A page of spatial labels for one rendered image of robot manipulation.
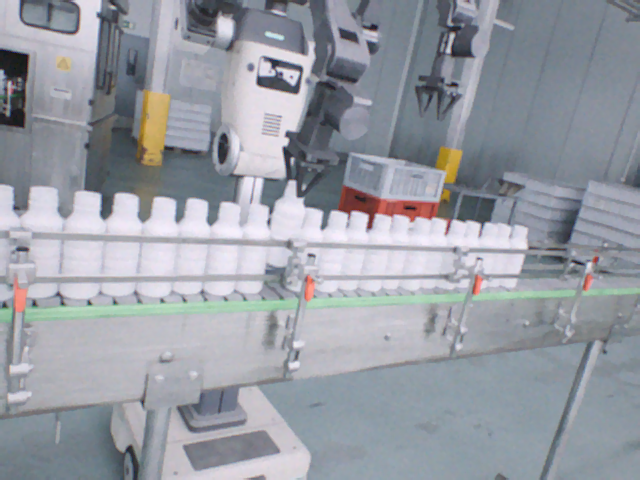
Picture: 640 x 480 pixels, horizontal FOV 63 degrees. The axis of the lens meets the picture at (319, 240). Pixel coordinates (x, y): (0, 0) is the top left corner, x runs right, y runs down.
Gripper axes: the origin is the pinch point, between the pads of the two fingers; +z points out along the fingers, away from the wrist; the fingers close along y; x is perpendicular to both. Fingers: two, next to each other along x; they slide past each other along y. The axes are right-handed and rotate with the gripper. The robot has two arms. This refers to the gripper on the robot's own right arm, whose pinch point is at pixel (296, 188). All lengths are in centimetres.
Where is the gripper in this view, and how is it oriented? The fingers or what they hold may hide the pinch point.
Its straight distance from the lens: 98.4
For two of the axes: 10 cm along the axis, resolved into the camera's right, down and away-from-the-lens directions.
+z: -3.3, 8.3, 4.5
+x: 8.3, 0.3, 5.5
